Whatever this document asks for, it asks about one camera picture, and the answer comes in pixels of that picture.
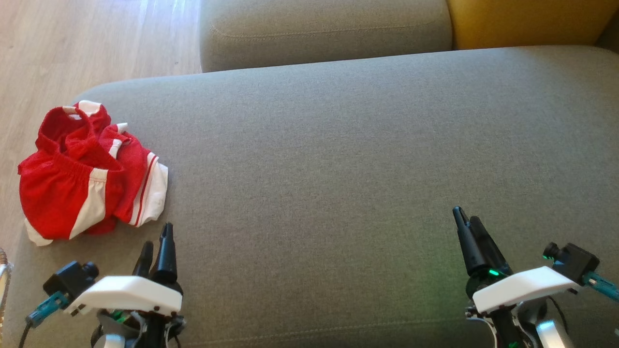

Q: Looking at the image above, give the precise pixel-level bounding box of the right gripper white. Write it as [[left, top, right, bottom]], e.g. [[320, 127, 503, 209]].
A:
[[452, 206, 581, 348]]

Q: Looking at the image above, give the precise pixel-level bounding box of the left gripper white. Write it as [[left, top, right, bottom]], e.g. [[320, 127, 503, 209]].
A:
[[65, 222, 187, 348]]

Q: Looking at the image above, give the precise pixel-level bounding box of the red white sports jersey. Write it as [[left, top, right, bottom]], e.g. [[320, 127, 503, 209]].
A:
[[36, 100, 169, 236]]

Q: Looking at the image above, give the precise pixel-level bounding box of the red shorts white stripe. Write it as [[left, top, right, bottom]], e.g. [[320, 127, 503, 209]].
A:
[[18, 145, 127, 247]]

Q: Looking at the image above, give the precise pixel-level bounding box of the large grey sofa seat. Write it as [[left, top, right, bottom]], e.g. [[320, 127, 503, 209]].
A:
[[2, 45, 619, 348]]

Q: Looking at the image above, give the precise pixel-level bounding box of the yellow sofa cushion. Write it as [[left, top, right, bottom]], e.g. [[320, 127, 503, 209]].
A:
[[445, 0, 619, 51]]

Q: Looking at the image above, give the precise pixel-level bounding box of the grey fabric sofa cushion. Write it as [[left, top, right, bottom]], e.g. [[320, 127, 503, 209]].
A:
[[200, 0, 453, 73]]

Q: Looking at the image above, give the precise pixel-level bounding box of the right thin black arm cable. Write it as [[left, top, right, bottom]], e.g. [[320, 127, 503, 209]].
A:
[[549, 296, 570, 334]]

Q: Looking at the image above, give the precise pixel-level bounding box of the left teal plug camera cable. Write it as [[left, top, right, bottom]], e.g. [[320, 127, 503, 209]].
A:
[[18, 291, 69, 348]]

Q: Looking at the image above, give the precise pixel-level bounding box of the teal plug camera cable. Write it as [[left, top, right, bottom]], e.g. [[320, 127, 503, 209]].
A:
[[583, 272, 619, 303], [18, 291, 69, 348]]

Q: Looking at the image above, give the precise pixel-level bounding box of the right teal plug camera cable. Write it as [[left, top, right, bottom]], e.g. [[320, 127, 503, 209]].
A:
[[583, 272, 619, 303]]

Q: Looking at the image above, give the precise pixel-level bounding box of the chrome metal frame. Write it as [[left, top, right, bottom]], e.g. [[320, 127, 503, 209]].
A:
[[0, 247, 14, 312]]

